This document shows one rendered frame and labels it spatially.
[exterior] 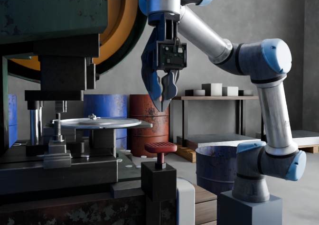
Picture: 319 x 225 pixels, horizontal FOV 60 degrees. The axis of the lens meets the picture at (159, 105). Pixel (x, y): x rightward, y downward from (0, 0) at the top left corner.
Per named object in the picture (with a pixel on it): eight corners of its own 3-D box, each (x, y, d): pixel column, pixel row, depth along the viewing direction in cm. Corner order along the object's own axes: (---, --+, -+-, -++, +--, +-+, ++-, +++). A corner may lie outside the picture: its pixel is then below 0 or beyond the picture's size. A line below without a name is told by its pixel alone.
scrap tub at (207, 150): (232, 202, 224) (232, 144, 222) (269, 226, 184) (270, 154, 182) (185, 210, 209) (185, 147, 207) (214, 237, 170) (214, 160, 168)
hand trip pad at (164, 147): (169, 171, 70) (169, 140, 69) (179, 177, 64) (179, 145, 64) (142, 173, 67) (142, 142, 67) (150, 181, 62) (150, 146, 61)
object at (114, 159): (97, 150, 115) (96, 135, 115) (118, 182, 73) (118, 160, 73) (16, 155, 105) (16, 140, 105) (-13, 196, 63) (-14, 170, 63)
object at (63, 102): (66, 111, 92) (65, 100, 91) (66, 112, 87) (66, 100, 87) (55, 111, 90) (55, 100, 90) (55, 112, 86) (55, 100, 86)
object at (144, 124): (141, 154, 106) (141, 118, 105) (153, 162, 93) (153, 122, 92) (73, 159, 97) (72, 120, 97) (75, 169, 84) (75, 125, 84)
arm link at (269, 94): (273, 164, 117) (248, 38, 101) (311, 172, 106) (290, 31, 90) (260, 181, 110) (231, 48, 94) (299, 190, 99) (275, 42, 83)
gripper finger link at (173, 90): (168, 113, 60) (169, 70, 60) (159, 111, 65) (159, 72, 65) (182, 112, 61) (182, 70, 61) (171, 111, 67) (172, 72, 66)
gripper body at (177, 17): (154, 69, 57) (154, 9, 56) (143, 72, 65) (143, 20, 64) (188, 70, 59) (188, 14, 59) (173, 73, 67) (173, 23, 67)
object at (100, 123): (50, 130, 74) (50, 127, 74) (52, 121, 102) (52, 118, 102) (152, 126, 84) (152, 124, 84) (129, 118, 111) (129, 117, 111)
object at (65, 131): (73, 135, 98) (72, 122, 97) (75, 141, 83) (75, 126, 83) (45, 136, 94) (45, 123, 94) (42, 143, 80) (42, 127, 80)
